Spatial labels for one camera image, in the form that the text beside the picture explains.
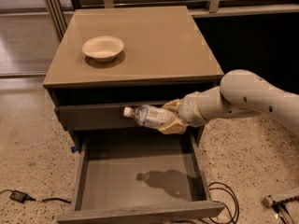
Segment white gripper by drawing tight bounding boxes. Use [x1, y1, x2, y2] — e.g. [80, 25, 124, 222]
[158, 91, 207, 134]

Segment clear plastic bottle blue label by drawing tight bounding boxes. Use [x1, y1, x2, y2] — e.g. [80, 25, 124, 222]
[123, 105, 175, 129]

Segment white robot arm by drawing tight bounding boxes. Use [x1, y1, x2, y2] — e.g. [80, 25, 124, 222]
[160, 69, 299, 134]

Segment closed grey top drawer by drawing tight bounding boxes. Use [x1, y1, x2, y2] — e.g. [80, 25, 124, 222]
[53, 97, 216, 132]

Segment open grey middle drawer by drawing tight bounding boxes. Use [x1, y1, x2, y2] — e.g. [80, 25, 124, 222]
[57, 128, 224, 224]

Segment grey drawer cabinet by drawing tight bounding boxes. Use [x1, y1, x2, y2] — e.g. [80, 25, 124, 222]
[44, 7, 223, 146]

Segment white paper bowl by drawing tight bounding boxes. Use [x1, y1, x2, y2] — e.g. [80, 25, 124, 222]
[82, 36, 124, 63]

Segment blue tape piece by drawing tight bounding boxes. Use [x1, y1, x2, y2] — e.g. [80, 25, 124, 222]
[71, 146, 78, 153]

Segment black looped floor cable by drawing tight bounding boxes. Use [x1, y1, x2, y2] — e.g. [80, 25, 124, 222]
[172, 181, 240, 224]

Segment white braided plug cable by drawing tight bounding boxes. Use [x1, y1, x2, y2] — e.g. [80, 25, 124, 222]
[262, 186, 299, 224]

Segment black power adapter with cable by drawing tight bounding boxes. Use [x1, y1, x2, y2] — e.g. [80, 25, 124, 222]
[0, 189, 70, 203]

